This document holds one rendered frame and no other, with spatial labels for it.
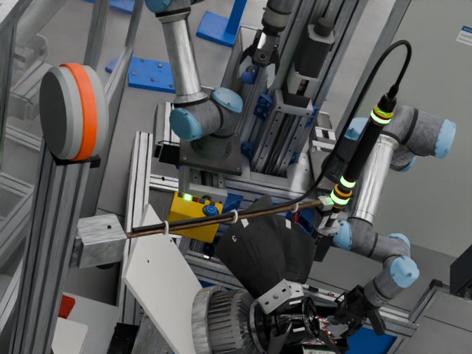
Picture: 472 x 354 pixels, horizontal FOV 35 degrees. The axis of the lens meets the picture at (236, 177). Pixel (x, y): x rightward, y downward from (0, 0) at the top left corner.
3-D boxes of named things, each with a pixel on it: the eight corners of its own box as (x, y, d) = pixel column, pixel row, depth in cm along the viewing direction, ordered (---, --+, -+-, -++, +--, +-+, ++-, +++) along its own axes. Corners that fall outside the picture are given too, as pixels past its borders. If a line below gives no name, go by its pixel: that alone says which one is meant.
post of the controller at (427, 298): (409, 322, 256) (434, 284, 244) (408, 315, 259) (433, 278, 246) (416, 324, 257) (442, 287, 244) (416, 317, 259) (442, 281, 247)
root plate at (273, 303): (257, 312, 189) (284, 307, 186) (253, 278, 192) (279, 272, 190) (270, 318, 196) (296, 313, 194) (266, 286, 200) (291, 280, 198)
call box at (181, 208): (162, 233, 239) (169, 209, 233) (168, 212, 247) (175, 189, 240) (210, 247, 241) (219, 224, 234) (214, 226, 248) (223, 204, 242)
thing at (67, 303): (38, 312, 217) (39, 308, 215) (50, 293, 223) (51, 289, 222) (64, 323, 216) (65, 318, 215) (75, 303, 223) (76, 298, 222)
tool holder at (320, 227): (315, 239, 183) (329, 211, 177) (300, 219, 187) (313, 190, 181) (343, 234, 188) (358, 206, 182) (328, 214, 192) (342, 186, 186)
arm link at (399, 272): (421, 263, 207) (421, 283, 200) (394, 284, 213) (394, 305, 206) (399, 247, 206) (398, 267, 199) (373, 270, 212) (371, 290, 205)
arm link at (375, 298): (392, 284, 213) (394, 305, 206) (382, 293, 215) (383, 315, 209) (372, 272, 211) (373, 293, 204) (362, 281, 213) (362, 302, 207)
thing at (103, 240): (71, 272, 148) (78, 244, 143) (60, 247, 152) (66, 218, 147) (120, 263, 153) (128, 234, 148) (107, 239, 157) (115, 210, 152)
